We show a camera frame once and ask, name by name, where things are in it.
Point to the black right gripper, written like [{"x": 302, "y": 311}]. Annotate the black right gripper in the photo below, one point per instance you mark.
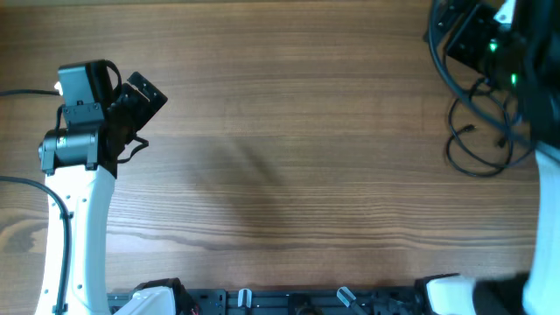
[{"x": 479, "y": 19}]

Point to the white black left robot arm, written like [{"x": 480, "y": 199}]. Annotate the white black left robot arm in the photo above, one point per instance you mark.
[{"x": 79, "y": 157}]

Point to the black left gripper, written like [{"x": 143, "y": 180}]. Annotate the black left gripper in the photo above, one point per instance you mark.
[{"x": 143, "y": 109}]

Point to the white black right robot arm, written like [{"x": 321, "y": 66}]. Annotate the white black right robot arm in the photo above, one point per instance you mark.
[{"x": 500, "y": 59}]

